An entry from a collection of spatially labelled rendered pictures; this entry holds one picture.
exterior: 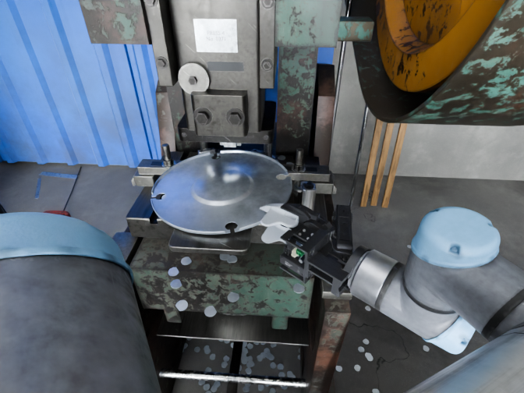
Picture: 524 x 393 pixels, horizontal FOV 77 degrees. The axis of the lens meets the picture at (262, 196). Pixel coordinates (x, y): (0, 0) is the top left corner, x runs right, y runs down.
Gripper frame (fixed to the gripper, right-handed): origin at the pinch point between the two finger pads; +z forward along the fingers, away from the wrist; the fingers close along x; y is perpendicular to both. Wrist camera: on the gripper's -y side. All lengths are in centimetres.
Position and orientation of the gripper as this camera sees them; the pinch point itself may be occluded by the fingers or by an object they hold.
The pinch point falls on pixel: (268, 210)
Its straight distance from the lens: 61.6
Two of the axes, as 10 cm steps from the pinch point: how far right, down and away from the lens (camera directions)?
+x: 0.3, 8.1, 5.9
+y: -6.7, 4.5, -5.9
